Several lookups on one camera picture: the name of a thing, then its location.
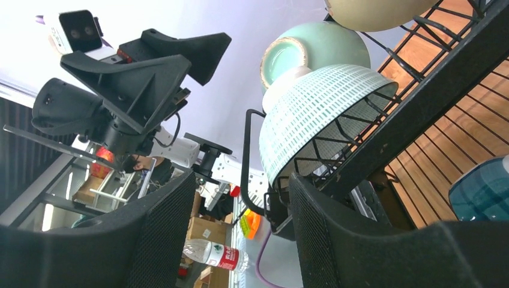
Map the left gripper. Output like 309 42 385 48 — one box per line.
32 29 231 156

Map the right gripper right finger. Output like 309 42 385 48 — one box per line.
289 174 508 287

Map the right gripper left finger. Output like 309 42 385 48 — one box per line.
1 172 195 287

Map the white green striped bowl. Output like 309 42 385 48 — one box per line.
259 64 399 188

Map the light green celadon bowl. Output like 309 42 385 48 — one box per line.
259 21 371 91

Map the cream white bowl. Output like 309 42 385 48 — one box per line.
325 0 437 32

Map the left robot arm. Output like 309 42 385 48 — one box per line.
32 29 268 200

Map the plastic water bottle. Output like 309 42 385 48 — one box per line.
183 239 249 272

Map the teal glazed bowl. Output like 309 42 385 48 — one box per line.
448 155 508 221

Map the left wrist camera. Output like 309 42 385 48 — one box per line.
37 10 116 60

